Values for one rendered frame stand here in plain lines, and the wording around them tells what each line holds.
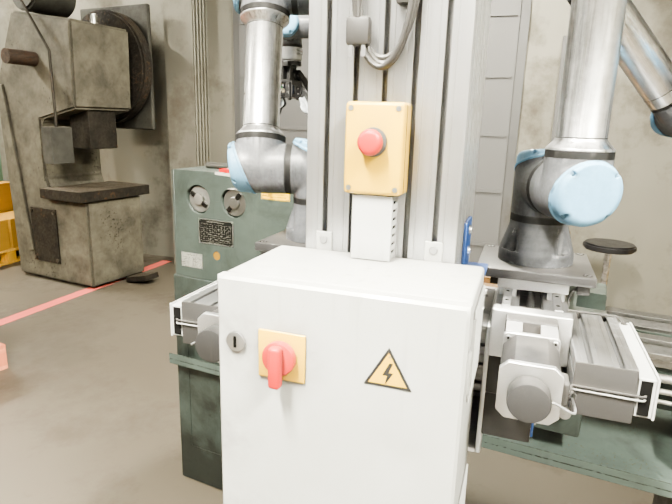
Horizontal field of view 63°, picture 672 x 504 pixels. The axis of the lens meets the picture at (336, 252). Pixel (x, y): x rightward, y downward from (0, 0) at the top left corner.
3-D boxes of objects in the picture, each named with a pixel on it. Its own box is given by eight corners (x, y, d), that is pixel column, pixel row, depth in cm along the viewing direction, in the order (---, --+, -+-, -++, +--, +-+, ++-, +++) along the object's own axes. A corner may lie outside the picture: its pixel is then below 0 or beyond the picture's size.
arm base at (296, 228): (336, 247, 122) (337, 203, 120) (275, 240, 127) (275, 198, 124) (356, 234, 136) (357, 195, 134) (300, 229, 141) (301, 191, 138)
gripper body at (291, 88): (272, 99, 179) (272, 60, 176) (286, 100, 186) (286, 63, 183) (292, 99, 175) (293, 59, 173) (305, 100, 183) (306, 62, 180)
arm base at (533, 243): (575, 272, 106) (582, 222, 104) (495, 263, 111) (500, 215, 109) (570, 255, 120) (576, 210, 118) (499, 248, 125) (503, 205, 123)
